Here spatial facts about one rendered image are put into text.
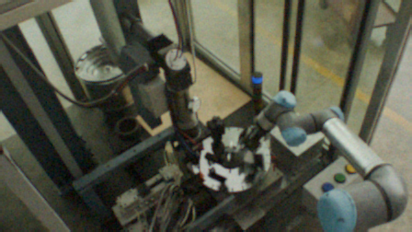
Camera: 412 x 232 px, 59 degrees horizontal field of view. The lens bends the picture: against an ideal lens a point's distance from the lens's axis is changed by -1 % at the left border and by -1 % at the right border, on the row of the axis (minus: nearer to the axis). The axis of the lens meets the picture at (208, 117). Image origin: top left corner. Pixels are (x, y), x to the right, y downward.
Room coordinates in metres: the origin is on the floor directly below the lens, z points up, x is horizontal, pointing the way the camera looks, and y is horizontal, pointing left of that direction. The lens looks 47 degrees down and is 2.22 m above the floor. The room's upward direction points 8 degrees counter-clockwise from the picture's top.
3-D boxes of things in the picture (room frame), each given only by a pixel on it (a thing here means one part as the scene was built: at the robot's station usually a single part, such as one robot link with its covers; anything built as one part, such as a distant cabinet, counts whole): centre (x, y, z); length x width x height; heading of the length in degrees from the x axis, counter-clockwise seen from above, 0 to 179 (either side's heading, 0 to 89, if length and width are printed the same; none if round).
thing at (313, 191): (0.79, -0.49, 0.82); 0.28 x 0.11 x 0.15; 120
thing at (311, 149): (1.04, -0.39, 0.82); 0.18 x 0.18 x 0.15; 30
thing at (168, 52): (0.96, 0.14, 1.45); 0.35 x 0.07 x 0.28; 30
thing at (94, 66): (1.50, 0.47, 0.93); 0.31 x 0.31 x 0.36
